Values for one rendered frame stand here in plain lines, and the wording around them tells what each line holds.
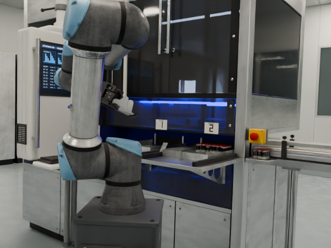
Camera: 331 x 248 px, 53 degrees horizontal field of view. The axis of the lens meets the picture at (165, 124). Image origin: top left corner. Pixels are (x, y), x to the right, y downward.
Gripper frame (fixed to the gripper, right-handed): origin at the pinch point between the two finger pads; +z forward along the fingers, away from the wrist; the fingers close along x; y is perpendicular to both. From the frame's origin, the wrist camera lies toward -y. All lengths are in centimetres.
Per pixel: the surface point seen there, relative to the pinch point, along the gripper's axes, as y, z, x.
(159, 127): 5, -17, 79
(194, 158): -3.0, 18.1, 44.5
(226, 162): 2, 32, 49
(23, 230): -124, -115, 153
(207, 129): 15, 13, 68
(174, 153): -5.1, 7.2, 48.2
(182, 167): -8.8, 18.1, 31.3
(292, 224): -11, 72, 79
